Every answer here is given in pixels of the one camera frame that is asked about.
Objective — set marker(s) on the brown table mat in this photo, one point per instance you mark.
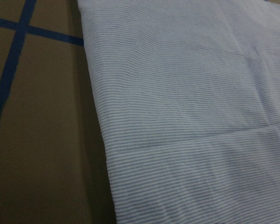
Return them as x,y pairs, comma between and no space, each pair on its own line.
52,157

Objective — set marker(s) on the blue striped button shirt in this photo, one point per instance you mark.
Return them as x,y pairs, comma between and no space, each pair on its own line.
187,94

